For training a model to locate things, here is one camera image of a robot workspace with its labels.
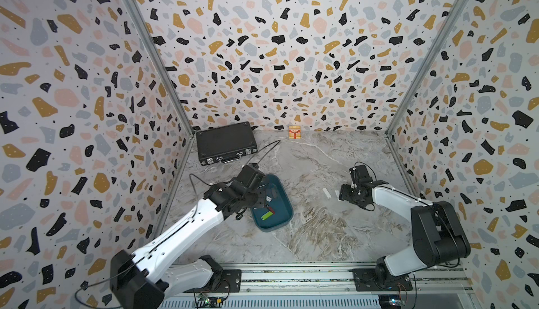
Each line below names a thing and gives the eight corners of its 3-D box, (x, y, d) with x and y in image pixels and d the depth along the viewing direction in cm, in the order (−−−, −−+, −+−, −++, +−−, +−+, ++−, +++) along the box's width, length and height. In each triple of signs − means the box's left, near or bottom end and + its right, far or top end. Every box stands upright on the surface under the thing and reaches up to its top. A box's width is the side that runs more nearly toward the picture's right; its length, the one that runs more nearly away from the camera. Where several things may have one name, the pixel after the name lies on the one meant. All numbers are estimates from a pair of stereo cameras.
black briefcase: (202, 169, 108) (198, 160, 102) (199, 135, 123) (195, 126, 118) (258, 155, 114) (257, 147, 109) (248, 125, 129) (247, 116, 124)
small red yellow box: (288, 138, 122) (288, 135, 120) (288, 128, 128) (288, 125, 126) (301, 138, 122) (301, 135, 120) (300, 129, 128) (300, 126, 126)
